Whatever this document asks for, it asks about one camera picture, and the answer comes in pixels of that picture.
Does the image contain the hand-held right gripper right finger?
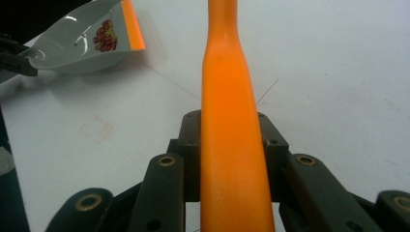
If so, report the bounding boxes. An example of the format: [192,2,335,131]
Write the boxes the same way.
[256,111,290,203]

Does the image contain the grey dustpan with orange edge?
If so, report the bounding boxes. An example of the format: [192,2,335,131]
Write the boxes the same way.
[27,0,147,75]

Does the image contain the pile of red bits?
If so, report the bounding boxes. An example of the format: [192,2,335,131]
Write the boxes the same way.
[92,18,118,53]

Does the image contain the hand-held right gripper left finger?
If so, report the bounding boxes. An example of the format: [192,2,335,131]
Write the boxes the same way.
[167,109,203,203]

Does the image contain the brush with orange handle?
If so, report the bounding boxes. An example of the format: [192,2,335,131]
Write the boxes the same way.
[199,0,277,232]

